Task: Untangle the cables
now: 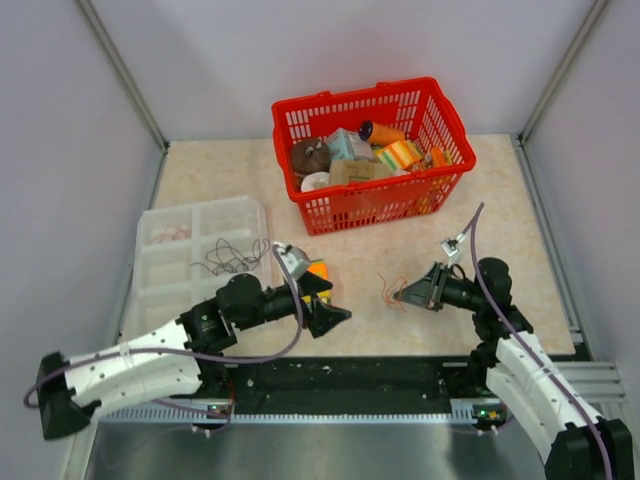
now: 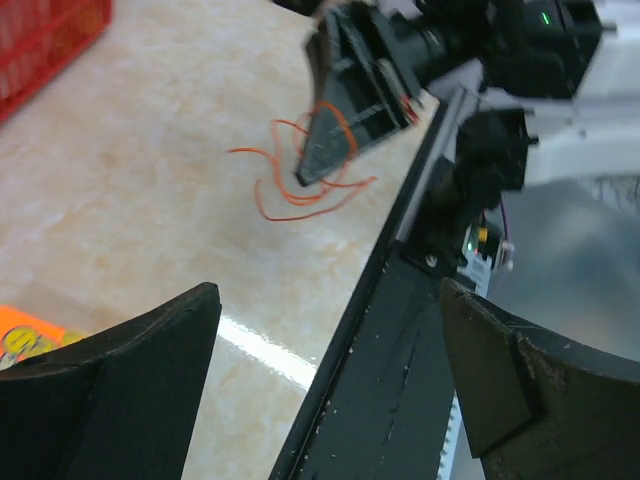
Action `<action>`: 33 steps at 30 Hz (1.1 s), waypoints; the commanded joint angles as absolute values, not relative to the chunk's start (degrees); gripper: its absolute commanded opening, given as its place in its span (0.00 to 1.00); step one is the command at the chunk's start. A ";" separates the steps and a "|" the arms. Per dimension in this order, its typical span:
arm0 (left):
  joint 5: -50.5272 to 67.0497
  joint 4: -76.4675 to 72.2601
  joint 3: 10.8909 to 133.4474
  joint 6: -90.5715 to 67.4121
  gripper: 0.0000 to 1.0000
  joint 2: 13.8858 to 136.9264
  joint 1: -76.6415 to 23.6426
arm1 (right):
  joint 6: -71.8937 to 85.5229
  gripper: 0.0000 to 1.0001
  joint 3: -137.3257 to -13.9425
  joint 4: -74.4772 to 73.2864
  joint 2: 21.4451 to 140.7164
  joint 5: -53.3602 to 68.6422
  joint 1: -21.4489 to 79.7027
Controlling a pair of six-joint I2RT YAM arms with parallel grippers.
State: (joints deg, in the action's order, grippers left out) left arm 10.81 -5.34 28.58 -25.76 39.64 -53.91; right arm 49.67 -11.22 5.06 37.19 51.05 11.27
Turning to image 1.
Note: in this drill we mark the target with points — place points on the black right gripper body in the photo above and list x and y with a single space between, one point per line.
438 287

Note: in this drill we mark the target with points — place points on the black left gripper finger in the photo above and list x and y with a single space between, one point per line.
312 284
325 317

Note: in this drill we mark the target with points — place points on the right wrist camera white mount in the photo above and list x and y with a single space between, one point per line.
452 248

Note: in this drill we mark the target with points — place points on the orange yellow sponge pack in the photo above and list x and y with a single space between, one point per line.
319 268

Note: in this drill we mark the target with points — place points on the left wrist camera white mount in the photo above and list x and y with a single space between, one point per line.
291 259

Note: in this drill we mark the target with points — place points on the brown cardboard box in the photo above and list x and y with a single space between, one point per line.
345 172

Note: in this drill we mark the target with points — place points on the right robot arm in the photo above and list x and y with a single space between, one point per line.
573 439

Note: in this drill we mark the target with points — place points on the orange bottle dark cap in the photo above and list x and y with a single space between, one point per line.
379 134

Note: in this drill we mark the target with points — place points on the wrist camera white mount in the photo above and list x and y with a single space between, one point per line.
452 248
291 259

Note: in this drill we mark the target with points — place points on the teal white box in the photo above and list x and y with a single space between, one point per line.
347 145

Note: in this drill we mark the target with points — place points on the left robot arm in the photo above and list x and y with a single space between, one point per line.
179 358

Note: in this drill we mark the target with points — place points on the yellow green striped sponge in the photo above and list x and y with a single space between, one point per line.
400 155

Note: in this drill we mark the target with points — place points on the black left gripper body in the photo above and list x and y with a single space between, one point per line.
301 303

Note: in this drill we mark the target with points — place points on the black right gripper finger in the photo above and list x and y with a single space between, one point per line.
426 283
418 297

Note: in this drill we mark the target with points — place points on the red plastic basket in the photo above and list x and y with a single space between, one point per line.
418 107

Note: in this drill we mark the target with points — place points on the white tape roll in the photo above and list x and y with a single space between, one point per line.
315 181

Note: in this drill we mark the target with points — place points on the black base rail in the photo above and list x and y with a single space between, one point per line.
345 385

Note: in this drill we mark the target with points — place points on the clear plastic compartment tray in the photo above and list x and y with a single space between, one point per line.
184 254

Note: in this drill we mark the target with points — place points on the orange small packet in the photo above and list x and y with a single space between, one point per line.
437 158

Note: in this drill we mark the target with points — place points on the brown round object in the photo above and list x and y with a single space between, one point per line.
310 156

